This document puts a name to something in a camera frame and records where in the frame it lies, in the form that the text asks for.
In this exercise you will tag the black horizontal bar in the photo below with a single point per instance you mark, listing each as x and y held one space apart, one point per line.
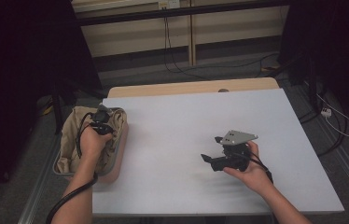
132 17

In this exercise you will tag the person's right hand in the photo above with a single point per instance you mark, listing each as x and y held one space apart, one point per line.
255 175

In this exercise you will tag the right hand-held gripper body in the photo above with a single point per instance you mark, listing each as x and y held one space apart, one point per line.
236 155

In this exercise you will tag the white power plug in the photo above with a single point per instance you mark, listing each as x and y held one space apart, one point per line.
326 112

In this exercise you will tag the pink storage basket grey rim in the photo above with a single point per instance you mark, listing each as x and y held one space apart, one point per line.
121 149

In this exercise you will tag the black metal stand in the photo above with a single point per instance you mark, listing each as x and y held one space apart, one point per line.
58 112

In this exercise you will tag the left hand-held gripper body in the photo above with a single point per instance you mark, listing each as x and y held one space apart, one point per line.
101 119

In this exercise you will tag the large black curtain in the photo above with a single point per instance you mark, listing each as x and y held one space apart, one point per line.
14 62

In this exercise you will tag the beige wooden post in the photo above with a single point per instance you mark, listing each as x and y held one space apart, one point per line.
192 37

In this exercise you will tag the person's left hand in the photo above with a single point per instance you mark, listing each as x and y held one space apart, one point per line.
91 144

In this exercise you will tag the white wall socket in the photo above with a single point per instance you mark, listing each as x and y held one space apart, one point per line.
169 3

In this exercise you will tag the wooden table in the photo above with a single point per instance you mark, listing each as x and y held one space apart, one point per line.
163 89

